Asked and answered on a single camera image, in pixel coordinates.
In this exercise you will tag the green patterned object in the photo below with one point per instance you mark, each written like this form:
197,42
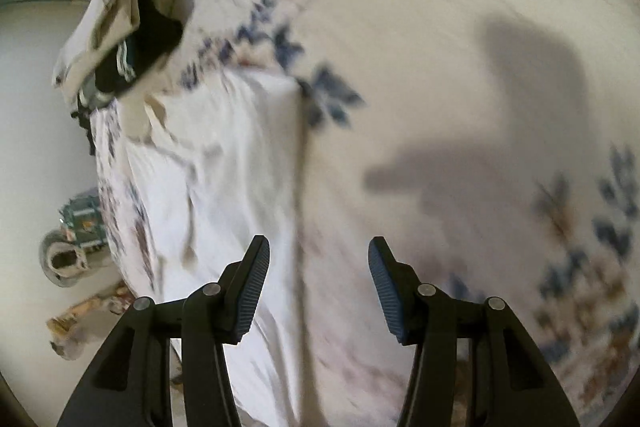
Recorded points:
82,219

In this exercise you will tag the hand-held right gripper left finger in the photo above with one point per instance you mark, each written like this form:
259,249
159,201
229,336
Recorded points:
252,292

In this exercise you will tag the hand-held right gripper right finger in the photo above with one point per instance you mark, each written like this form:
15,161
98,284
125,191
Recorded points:
387,292

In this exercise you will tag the black patterned garment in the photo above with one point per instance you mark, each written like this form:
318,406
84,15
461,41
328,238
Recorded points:
155,32

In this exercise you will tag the grey round object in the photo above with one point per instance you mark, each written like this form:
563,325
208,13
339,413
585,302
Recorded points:
62,259

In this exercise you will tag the beige garment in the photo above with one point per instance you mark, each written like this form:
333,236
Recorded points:
107,22

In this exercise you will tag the floral bed blanket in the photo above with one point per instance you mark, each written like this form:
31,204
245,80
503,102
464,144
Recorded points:
425,7

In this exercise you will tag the white garment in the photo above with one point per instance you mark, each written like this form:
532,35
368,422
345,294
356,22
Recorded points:
235,167

